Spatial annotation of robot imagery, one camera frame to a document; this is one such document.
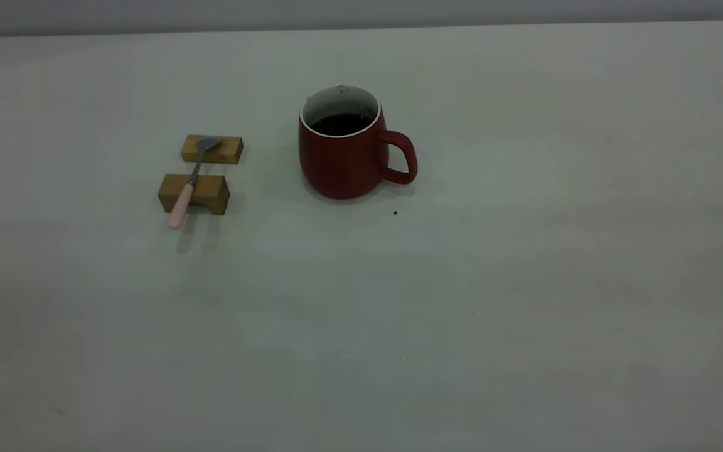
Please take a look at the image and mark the dark coffee liquid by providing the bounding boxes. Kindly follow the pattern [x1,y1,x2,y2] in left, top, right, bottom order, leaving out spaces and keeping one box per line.
[309,113,375,136]

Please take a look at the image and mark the red ceramic mug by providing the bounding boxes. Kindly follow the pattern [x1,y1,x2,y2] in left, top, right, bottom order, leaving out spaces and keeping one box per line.
[298,85,419,200]

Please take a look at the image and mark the flat wooden block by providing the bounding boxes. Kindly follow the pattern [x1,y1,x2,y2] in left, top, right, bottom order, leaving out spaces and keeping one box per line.
[181,134,244,165]

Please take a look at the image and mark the metal spoon with pink handle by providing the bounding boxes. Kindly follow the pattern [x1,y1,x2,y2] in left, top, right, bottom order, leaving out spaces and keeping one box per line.
[167,136,222,230]

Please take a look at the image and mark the notched wooden block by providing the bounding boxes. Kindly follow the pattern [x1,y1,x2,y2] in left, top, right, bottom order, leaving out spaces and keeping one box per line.
[158,173,230,216]

